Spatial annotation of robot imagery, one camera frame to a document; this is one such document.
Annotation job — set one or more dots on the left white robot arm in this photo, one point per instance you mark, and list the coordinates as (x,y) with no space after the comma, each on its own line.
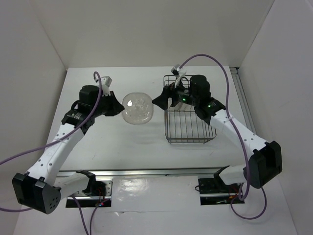
(38,188)

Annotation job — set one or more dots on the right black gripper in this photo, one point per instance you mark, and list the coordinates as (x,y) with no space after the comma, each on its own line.
(162,101)

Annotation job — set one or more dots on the aluminium rail front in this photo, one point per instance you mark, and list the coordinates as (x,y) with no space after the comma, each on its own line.
(198,171)

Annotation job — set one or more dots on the smoky glass plate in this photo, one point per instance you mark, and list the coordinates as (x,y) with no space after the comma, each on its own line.
(139,108)

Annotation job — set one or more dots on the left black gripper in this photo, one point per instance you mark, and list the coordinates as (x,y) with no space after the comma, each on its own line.
(116,106)

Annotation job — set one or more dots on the grey wire dish rack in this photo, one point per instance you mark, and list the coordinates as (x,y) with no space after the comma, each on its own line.
(182,125)

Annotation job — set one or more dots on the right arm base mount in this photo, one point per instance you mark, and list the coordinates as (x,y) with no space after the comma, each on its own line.
(213,191)

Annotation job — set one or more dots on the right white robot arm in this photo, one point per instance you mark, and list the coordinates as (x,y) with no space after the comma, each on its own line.
(263,158)

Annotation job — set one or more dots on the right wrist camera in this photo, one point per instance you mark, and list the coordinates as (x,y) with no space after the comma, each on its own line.
(179,73)

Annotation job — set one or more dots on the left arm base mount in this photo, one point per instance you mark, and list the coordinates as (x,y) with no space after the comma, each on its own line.
(102,194)

